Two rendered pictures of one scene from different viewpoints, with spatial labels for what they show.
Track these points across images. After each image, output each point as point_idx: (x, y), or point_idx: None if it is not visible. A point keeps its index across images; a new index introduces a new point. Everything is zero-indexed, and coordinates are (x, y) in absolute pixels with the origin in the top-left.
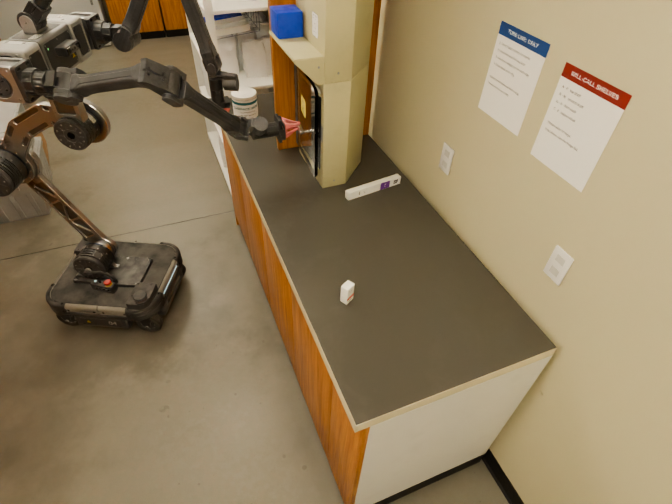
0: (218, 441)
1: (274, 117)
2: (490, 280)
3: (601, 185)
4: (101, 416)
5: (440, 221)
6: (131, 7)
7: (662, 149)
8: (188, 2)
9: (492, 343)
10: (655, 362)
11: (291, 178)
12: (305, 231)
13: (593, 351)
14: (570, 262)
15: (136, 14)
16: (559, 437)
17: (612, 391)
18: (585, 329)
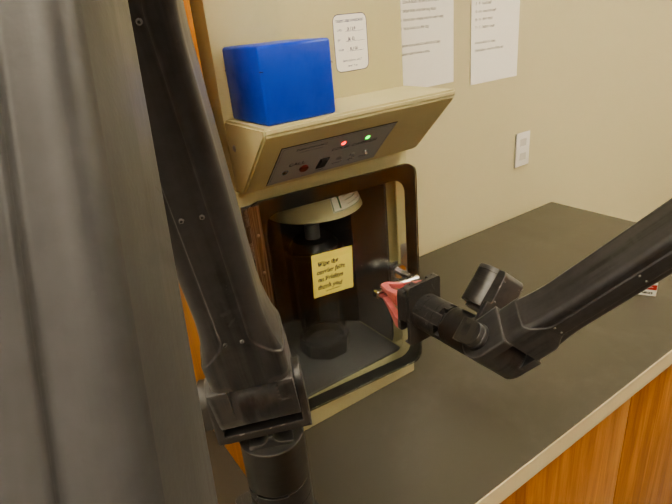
0: None
1: (410, 297)
2: (499, 227)
3: (524, 57)
4: None
5: (421, 259)
6: (166, 434)
7: (545, 1)
8: (208, 101)
9: (585, 220)
10: (582, 132)
11: (406, 424)
12: (558, 358)
13: (558, 176)
14: (529, 134)
15: (205, 472)
16: None
17: (573, 183)
18: (549, 169)
